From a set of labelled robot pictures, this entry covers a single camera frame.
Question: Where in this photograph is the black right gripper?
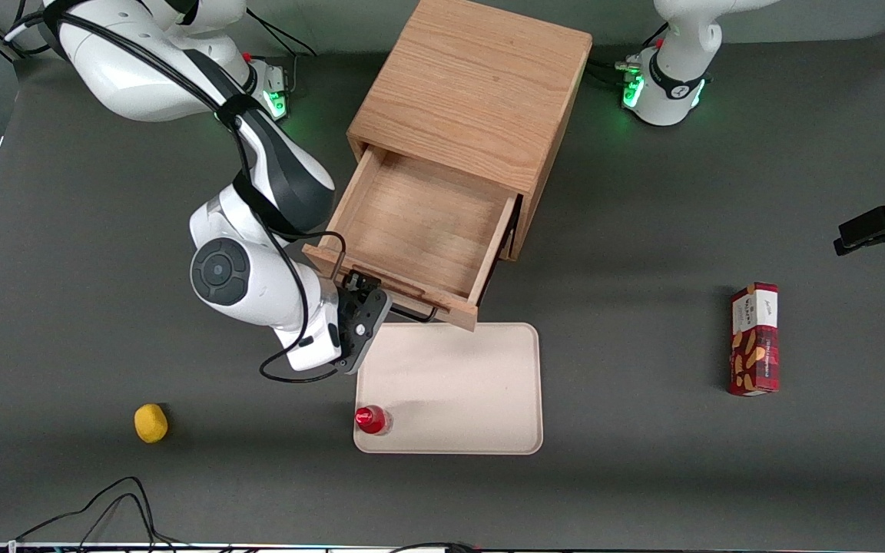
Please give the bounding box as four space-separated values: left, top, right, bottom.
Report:
337 273 393 375

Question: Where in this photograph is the black metal drawer handle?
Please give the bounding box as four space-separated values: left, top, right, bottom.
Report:
389 304 441 324

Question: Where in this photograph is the wooden drawer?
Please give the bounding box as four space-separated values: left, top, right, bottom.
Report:
303 146 522 333

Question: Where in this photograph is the wooden drawer cabinet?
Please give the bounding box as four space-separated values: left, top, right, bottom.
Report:
346 0 593 263

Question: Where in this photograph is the red capped bottle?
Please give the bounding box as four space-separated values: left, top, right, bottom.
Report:
355 405 393 436

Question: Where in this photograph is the beige plastic tray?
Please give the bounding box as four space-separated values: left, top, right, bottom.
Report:
353 322 544 455

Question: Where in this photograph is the red plaid cookie box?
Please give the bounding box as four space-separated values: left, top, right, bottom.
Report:
727 282 781 398

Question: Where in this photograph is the yellow lemon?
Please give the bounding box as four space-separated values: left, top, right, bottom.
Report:
134 403 169 445

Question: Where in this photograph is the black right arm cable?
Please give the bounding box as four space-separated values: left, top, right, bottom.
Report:
8 0 349 384

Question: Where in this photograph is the black right base cable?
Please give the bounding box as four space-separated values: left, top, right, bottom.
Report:
245 9 320 97

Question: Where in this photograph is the black base cable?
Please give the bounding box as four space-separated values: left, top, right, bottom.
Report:
587 22 670 87
245 9 320 97

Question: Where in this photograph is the black table cable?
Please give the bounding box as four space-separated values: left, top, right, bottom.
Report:
12 475 205 551
387 541 483 553

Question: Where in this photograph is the black left base cable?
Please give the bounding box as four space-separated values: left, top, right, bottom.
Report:
587 22 670 87

